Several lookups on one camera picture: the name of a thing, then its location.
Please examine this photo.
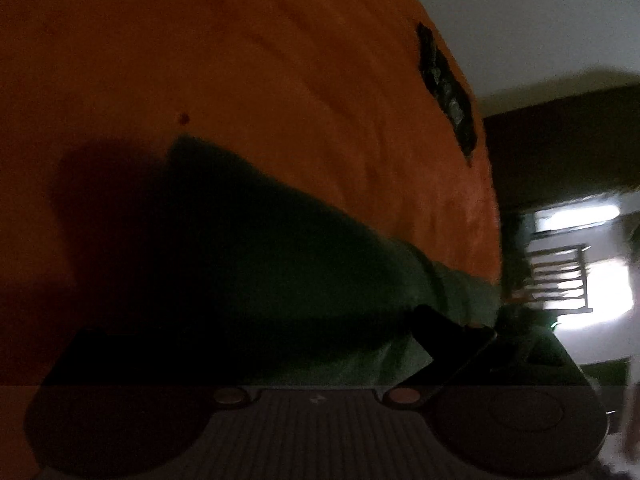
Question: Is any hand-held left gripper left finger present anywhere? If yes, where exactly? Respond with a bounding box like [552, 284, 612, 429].
[44, 307, 257, 407]

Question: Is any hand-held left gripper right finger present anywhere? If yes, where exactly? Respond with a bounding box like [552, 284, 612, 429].
[384, 304, 592, 407]

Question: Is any dark green fleece jacket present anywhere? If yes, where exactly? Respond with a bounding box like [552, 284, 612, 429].
[150, 135, 506, 388]

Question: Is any wooden slatted chair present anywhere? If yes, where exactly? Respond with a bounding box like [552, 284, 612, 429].
[525, 244, 594, 314]

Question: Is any dark wooden wardrobe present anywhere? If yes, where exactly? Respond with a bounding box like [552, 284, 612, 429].
[484, 82, 640, 211]

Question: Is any dark patterned cloth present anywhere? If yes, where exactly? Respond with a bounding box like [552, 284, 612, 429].
[416, 21, 477, 167]

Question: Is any orange bed blanket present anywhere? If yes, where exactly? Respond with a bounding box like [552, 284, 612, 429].
[0, 0, 505, 480]

